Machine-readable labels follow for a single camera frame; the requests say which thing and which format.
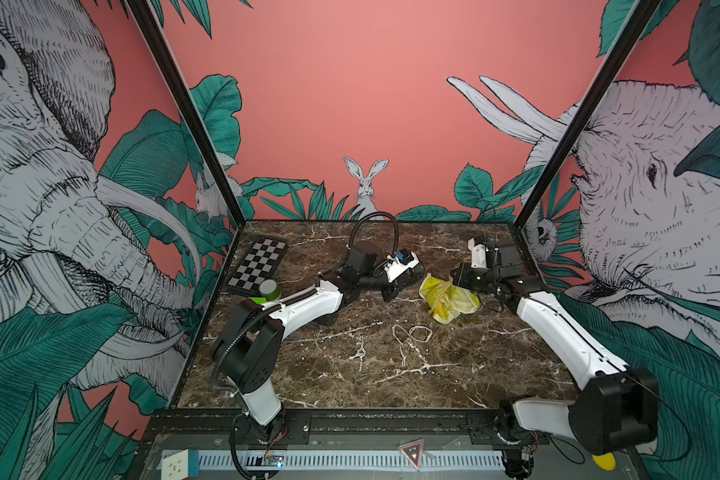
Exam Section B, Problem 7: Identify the yellow green patterned towel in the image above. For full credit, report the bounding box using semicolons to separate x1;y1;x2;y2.
418;274;480;325

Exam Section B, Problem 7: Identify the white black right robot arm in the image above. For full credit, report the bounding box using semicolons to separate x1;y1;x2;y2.
452;237;659;455

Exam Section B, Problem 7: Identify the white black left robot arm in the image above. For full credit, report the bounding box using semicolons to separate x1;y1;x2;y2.
210;241;424;427

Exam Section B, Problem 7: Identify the green white cylinder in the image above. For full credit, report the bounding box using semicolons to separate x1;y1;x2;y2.
259;278;282;302

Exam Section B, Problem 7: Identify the black white checkerboard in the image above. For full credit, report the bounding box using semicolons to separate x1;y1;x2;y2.
227;235;288;297

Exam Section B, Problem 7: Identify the red triangle warning sticker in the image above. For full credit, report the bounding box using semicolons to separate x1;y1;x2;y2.
399;439;424;470

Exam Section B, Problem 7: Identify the yellow round button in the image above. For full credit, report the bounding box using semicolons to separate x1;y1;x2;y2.
592;453;616;471

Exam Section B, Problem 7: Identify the white power socket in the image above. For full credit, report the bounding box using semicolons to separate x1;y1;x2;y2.
160;450;200;480

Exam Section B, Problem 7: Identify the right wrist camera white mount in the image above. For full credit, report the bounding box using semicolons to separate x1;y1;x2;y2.
468;236;487;269

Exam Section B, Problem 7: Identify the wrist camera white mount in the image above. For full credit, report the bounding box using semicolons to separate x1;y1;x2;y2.
468;236;487;269
383;248;421;283

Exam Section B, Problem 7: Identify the black corrugated left cable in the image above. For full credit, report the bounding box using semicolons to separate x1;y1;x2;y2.
347;211;401;256

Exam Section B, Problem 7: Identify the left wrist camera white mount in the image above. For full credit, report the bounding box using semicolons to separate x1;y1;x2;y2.
383;248;421;283

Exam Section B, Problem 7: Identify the white slotted cable duct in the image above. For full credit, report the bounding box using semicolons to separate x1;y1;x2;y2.
197;449;506;472

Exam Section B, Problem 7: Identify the black front mounting rail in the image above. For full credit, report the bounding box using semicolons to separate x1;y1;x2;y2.
142;408;549;449

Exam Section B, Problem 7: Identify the black left frame post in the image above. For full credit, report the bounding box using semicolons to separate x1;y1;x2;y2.
127;0;246;228

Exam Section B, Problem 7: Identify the black frame post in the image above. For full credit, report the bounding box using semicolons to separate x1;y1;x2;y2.
513;0;661;230
127;0;246;228

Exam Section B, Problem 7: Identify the black right frame post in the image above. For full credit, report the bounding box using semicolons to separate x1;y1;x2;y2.
513;0;661;230

